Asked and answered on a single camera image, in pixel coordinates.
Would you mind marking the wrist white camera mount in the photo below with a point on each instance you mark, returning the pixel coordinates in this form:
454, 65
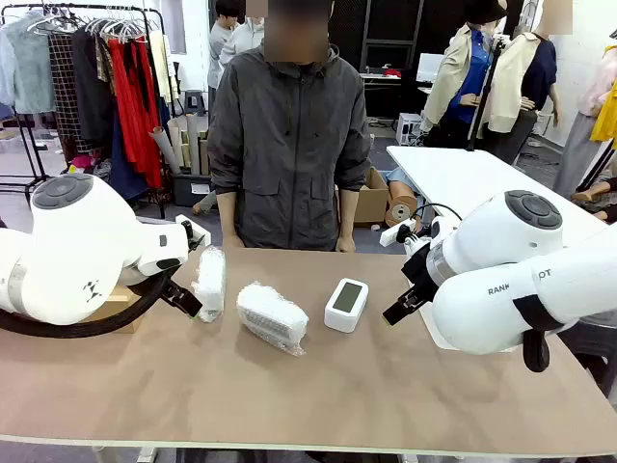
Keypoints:
388, 237
205, 237

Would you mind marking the cardboard box on floor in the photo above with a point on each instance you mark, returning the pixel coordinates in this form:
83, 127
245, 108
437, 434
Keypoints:
373, 202

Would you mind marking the white computer case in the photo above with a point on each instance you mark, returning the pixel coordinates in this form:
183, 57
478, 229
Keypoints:
410, 128

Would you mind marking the black hanging garment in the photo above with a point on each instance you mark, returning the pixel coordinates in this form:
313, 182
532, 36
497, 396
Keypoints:
91, 96

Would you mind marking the mannequin limb grey sleeve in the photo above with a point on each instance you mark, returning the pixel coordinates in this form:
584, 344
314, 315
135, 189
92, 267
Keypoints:
206, 202

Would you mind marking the clear plastic container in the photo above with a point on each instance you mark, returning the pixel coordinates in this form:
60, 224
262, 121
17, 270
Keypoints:
426, 320

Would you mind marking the background person light jacket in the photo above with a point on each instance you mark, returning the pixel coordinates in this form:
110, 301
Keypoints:
243, 41

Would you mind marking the grey plastic stool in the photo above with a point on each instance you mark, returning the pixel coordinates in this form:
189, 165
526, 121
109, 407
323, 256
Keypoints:
195, 96

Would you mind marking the white background table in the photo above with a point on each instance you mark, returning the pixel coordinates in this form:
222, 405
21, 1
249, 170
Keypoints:
458, 173

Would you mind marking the dark blue skirt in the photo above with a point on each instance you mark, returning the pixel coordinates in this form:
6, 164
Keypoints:
123, 173

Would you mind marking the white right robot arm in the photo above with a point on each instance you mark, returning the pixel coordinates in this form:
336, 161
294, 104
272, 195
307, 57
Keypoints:
506, 231

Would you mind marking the grey cardboard tube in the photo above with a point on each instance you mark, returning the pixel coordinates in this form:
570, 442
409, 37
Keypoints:
164, 149

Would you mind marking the open brown cardboard box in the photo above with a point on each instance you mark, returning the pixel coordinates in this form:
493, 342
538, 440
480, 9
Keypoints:
120, 294

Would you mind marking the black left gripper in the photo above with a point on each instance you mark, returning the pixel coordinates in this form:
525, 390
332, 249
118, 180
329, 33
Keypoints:
169, 288

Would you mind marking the person left hand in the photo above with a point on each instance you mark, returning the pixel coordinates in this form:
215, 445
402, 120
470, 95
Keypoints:
347, 244

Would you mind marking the black tripod pole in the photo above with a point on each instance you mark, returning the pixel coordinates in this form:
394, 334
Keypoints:
488, 91

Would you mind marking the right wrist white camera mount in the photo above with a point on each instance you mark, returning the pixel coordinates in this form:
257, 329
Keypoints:
388, 237

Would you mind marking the black grid pattern dress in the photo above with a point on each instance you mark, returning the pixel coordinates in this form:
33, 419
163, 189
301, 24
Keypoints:
65, 96

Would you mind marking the red dress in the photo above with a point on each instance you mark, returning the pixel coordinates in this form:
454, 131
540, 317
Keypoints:
130, 120

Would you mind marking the person left forearm grey sleeve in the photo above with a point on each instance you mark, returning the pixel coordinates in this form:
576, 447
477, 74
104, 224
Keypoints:
348, 212

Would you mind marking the person right forearm grey sleeve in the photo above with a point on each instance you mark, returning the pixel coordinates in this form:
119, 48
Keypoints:
225, 212

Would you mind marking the brown paper roll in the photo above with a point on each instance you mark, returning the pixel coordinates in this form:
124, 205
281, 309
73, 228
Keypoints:
400, 212

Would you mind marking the mannequin with blue shirt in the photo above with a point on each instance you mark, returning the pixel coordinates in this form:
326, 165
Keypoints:
474, 72

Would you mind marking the bubble clock with flap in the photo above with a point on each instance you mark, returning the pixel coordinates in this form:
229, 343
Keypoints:
270, 313

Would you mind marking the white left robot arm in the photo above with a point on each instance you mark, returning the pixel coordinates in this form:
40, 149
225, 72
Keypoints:
72, 251

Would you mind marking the bubble white clock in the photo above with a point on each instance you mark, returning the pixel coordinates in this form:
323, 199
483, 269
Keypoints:
212, 280

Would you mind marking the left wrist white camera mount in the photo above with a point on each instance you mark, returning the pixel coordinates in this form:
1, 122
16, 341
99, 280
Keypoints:
205, 237

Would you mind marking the black metal clothes rack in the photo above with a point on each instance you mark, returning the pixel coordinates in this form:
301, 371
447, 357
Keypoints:
163, 205

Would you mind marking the person right hand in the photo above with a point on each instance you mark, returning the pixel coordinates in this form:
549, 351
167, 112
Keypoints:
233, 241

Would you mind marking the white digital clock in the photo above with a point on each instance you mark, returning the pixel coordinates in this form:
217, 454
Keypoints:
344, 320

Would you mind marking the light blue fuzzy garment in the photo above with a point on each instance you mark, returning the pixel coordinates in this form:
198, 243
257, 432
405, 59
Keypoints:
34, 67

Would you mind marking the cream hanging garment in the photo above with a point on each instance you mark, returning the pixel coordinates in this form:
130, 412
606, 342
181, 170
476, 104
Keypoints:
159, 62

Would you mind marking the beige cardboard tube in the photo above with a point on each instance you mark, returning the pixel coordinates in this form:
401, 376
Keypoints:
193, 144

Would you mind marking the mannequin with navy top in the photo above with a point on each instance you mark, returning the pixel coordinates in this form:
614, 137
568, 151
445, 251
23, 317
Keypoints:
540, 62

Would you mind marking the background person grey sweater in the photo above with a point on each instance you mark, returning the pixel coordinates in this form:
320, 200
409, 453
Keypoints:
219, 48

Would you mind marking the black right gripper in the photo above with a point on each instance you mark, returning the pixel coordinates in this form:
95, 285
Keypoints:
419, 270

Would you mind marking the black bucket hat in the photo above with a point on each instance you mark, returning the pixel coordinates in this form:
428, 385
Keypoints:
482, 12

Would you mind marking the black storage bin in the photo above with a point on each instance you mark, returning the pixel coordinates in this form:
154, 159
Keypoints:
185, 190

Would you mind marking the person in grey jacket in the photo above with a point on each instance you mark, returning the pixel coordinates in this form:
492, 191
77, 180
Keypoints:
289, 144

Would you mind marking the white monitor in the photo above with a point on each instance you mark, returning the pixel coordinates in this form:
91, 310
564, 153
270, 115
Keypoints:
429, 67

